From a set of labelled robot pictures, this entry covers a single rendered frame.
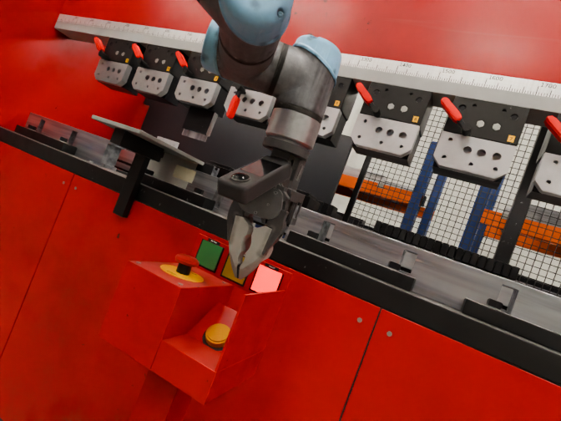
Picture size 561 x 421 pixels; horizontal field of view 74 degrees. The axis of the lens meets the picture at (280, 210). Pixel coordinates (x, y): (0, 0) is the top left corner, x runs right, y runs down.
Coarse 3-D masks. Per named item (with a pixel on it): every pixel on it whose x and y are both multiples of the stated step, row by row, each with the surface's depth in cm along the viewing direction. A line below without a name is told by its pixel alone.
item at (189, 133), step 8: (192, 112) 117; (200, 112) 116; (208, 112) 115; (184, 120) 118; (192, 120) 117; (200, 120) 115; (208, 120) 114; (184, 128) 117; (192, 128) 116; (200, 128) 115; (208, 128) 114; (192, 136) 117; (200, 136) 115
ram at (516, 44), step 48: (96, 0) 142; (144, 0) 131; (192, 0) 122; (336, 0) 100; (384, 0) 95; (432, 0) 90; (480, 0) 85; (528, 0) 81; (192, 48) 118; (384, 48) 92; (432, 48) 88; (480, 48) 83; (528, 48) 80; (432, 96) 88; (480, 96) 82; (528, 96) 78
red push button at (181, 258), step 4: (176, 256) 58; (180, 256) 58; (184, 256) 58; (188, 256) 59; (192, 256) 60; (176, 260) 58; (180, 260) 58; (184, 260) 58; (188, 260) 58; (192, 260) 58; (196, 260) 59; (180, 264) 59; (184, 264) 58; (188, 264) 58; (192, 264) 58; (196, 264) 59; (180, 268) 58; (184, 268) 58; (188, 268) 59; (180, 272) 58; (184, 272) 58; (188, 272) 59
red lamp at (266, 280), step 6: (258, 270) 64; (264, 270) 63; (270, 270) 63; (258, 276) 64; (264, 276) 63; (270, 276) 63; (276, 276) 62; (258, 282) 63; (264, 282) 63; (270, 282) 63; (276, 282) 62; (252, 288) 64; (258, 288) 63; (264, 288) 63; (270, 288) 62; (276, 288) 62
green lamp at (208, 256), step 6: (204, 240) 68; (204, 246) 68; (210, 246) 68; (216, 246) 67; (198, 252) 69; (204, 252) 68; (210, 252) 68; (216, 252) 67; (198, 258) 68; (204, 258) 68; (210, 258) 67; (216, 258) 67; (204, 264) 68; (210, 264) 67; (216, 264) 67
